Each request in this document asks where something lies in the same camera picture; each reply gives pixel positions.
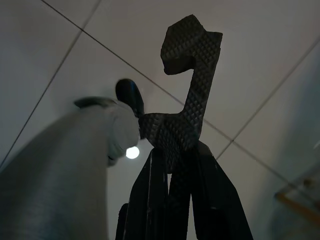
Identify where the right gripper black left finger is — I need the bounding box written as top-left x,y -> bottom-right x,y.
116,151 -> 172,240

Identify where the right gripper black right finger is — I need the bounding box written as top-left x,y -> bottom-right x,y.
190,144 -> 254,240

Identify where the grey robot leg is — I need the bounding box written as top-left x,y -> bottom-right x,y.
0,95 -> 141,240

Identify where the black robot foot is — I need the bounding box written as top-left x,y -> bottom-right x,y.
115,78 -> 146,119

